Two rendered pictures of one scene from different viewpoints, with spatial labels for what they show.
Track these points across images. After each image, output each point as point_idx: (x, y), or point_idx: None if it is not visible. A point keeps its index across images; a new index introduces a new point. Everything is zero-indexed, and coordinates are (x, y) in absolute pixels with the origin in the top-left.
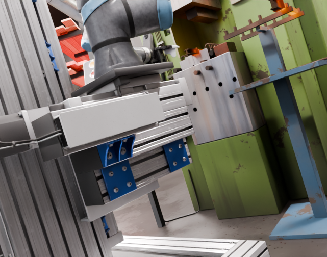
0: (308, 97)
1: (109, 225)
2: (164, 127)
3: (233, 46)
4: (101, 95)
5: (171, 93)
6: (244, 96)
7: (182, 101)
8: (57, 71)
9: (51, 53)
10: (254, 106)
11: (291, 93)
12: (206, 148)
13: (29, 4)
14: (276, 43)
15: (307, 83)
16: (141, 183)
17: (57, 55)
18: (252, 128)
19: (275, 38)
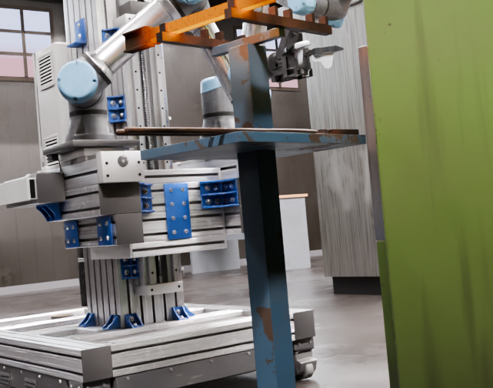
0: (391, 202)
1: (141, 275)
2: (81, 202)
3: None
4: (58, 165)
5: (88, 168)
6: (374, 155)
7: (95, 178)
8: (124, 121)
9: (123, 104)
10: None
11: (246, 188)
12: None
13: None
14: (237, 78)
15: (424, 158)
16: (82, 244)
17: (128, 105)
18: (375, 234)
19: (241, 65)
